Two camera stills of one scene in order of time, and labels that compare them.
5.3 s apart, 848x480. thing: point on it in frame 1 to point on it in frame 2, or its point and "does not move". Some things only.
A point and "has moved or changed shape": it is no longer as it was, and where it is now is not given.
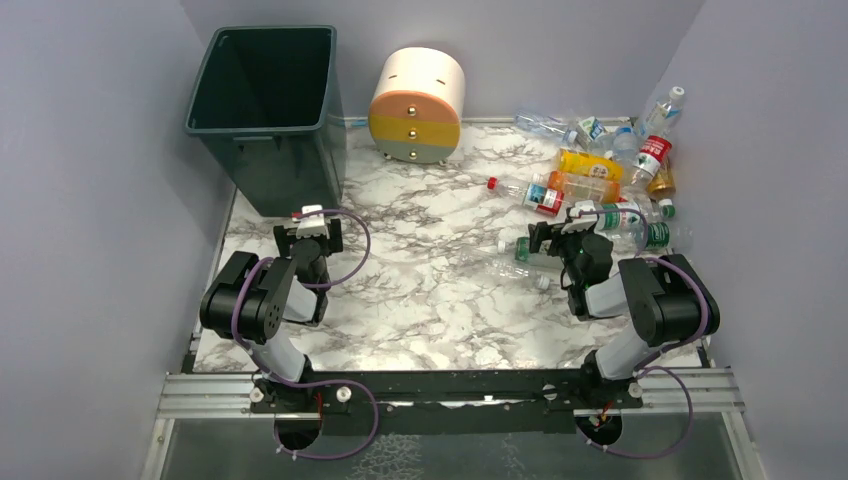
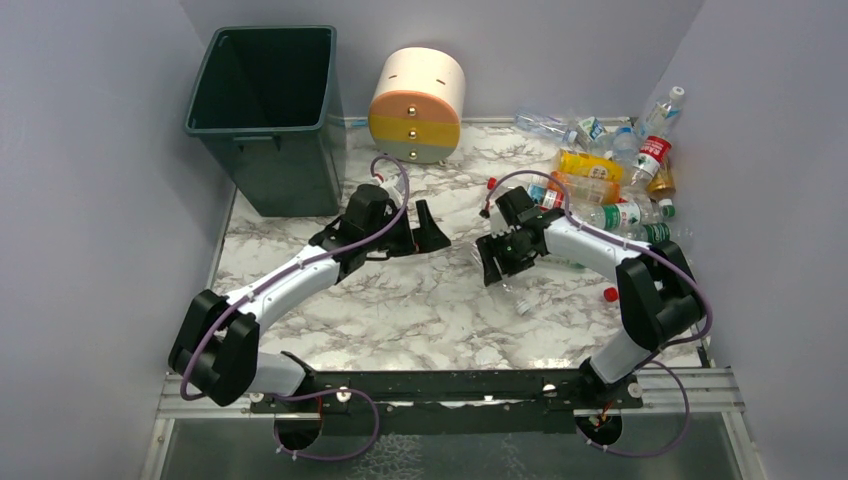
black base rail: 456,402 does not move
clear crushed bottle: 496,266 has moved or changed shape
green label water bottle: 622,221 does not move
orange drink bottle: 584,187 does not move
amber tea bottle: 662,185 does not move
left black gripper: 285,240 to 411,235
